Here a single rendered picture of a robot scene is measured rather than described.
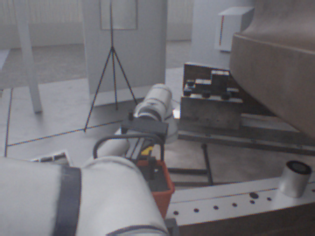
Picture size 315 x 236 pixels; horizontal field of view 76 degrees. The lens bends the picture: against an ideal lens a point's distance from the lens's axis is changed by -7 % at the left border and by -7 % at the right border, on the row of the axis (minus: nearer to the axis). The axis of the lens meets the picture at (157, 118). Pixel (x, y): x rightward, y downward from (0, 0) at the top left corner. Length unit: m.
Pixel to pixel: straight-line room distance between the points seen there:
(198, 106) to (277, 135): 0.66
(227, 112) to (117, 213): 1.45
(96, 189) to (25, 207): 0.06
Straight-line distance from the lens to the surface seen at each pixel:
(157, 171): 0.61
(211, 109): 1.60
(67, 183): 0.22
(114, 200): 0.22
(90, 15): 3.27
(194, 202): 0.69
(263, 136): 1.82
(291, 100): 0.87
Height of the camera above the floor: 1.17
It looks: 24 degrees down
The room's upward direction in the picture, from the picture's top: 1 degrees clockwise
